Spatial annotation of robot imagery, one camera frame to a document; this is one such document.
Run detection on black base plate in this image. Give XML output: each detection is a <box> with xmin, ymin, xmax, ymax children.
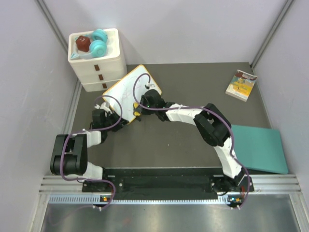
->
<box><xmin>82</xmin><ymin>167</ymin><xmax>254</xmax><ymax>201</ymax></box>

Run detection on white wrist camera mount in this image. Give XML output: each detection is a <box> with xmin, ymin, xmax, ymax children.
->
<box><xmin>145</xmin><ymin>83</ymin><xmax>157</xmax><ymax>89</ymax></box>
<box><xmin>94</xmin><ymin>101</ymin><xmax>111</xmax><ymax>113</ymax></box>

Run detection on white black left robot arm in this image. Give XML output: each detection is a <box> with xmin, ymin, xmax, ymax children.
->
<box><xmin>50</xmin><ymin>109</ymin><xmax>128</xmax><ymax>192</ymax></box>

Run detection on aluminium frame rail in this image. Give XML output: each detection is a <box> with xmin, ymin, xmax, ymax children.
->
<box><xmin>39</xmin><ymin>174</ymin><xmax>301</xmax><ymax>194</ymax></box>

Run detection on turquoise headphones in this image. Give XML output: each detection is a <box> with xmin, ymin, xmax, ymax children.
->
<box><xmin>70</xmin><ymin>29</ymin><xmax>108</xmax><ymax>60</ymax></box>

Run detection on white three drawer unit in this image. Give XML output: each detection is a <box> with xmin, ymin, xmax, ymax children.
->
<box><xmin>68</xmin><ymin>28</ymin><xmax>127</xmax><ymax>92</ymax></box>

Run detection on yellow black whiteboard eraser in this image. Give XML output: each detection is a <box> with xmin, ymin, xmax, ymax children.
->
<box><xmin>133</xmin><ymin>102</ymin><xmax>140</xmax><ymax>117</ymax></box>

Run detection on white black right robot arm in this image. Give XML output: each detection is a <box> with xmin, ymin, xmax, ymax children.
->
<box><xmin>133</xmin><ymin>89</ymin><xmax>246</xmax><ymax>191</ymax></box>

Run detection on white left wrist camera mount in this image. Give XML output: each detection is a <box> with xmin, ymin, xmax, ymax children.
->
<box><xmin>94</xmin><ymin>101</ymin><xmax>111</xmax><ymax>113</ymax></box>

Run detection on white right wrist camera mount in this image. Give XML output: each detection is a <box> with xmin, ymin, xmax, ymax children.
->
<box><xmin>145</xmin><ymin>83</ymin><xmax>157</xmax><ymax>89</ymax></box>

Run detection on teal foam pad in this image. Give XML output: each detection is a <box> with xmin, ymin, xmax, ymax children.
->
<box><xmin>232</xmin><ymin>125</ymin><xmax>288</xmax><ymax>174</ymax></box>

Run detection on dark red cube toy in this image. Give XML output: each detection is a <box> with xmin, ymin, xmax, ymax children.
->
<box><xmin>75</xmin><ymin>35</ymin><xmax>91</xmax><ymax>52</ymax></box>

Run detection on grey perforated cable duct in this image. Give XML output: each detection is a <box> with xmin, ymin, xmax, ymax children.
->
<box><xmin>49</xmin><ymin>195</ymin><xmax>231</xmax><ymax>205</ymax></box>

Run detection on colourful paperback book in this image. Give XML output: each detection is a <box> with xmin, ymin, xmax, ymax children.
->
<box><xmin>225</xmin><ymin>70</ymin><xmax>257</xmax><ymax>102</ymax></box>

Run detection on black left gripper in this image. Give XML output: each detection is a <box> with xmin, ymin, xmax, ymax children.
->
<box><xmin>103</xmin><ymin>111</ymin><xmax>128</xmax><ymax>132</ymax></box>

